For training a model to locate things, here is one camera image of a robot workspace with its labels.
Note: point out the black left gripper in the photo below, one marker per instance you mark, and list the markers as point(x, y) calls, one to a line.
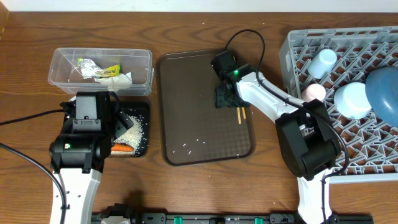
point(120, 119)

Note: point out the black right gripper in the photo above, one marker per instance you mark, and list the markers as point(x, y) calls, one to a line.
point(221, 99)

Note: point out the wooden chopstick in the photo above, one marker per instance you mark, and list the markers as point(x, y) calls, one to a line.
point(239, 115)
point(243, 112)

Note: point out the white napkin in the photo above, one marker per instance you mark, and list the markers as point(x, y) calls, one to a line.
point(120, 82)

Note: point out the orange carrot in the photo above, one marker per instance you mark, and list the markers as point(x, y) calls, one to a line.
point(122, 148)

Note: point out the foil snack wrapper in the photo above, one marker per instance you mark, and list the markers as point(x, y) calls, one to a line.
point(87, 68)

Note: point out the pink cup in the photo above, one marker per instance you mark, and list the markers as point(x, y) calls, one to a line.
point(314, 92)

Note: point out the light blue cup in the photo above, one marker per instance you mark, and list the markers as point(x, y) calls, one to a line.
point(322, 63)

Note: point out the light blue small bowl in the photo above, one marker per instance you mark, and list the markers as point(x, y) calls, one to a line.
point(351, 101)

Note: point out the dark blue bowl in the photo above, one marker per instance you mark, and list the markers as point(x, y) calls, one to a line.
point(381, 92)

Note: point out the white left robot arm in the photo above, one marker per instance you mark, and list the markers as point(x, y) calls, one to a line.
point(77, 161)

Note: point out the grey dishwasher rack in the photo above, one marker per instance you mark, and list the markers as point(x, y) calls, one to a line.
point(371, 142)

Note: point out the spilled rice grains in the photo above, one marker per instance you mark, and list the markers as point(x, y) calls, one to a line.
point(133, 133)

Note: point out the brown serving tray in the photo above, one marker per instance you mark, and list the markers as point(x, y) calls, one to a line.
point(193, 130)

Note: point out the yellow green wrapper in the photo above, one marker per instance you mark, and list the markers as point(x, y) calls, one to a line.
point(112, 71)

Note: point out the clear plastic bin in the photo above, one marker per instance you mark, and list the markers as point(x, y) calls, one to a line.
point(127, 72)

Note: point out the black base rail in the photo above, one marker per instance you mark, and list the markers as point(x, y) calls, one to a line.
point(122, 213)

